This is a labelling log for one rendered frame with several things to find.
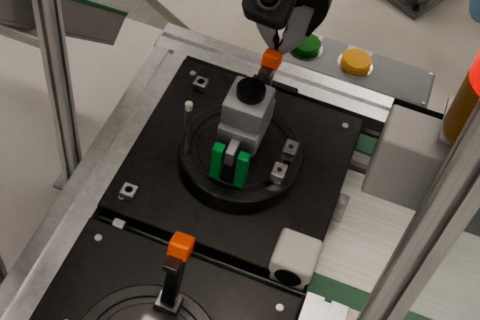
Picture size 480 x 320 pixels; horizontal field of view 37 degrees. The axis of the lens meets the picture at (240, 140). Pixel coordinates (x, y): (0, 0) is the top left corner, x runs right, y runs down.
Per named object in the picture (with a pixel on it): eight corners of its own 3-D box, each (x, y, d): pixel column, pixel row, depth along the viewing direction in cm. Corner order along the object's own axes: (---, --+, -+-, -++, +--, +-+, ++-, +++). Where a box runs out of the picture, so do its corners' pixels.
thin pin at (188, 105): (183, 148, 79) (186, 98, 72) (190, 151, 79) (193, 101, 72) (181, 153, 79) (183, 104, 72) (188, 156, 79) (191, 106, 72)
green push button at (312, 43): (294, 38, 97) (296, 27, 95) (322, 47, 96) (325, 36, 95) (285, 57, 95) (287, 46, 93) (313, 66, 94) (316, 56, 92)
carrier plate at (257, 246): (183, 68, 92) (184, 57, 90) (361, 129, 89) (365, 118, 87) (97, 214, 78) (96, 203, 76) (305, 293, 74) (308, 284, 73)
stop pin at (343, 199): (333, 210, 84) (340, 192, 81) (342, 213, 84) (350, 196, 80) (329, 220, 83) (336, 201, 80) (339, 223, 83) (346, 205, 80)
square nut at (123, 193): (125, 186, 78) (125, 181, 77) (138, 191, 78) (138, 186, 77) (118, 197, 77) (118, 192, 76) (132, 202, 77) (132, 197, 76)
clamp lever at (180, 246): (162, 289, 68) (176, 228, 64) (181, 297, 68) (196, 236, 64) (148, 314, 65) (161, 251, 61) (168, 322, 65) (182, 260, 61)
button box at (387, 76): (281, 54, 102) (288, 22, 97) (423, 101, 99) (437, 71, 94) (266, 87, 98) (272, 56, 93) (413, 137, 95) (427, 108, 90)
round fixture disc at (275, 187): (206, 97, 87) (206, 86, 85) (314, 135, 85) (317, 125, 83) (158, 185, 78) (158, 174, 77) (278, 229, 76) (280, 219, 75)
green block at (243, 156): (236, 176, 78) (241, 149, 74) (246, 180, 77) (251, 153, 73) (232, 185, 77) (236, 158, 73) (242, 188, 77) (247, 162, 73)
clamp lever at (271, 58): (251, 104, 83) (267, 46, 79) (268, 110, 83) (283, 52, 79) (243, 117, 80) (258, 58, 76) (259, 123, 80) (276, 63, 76)
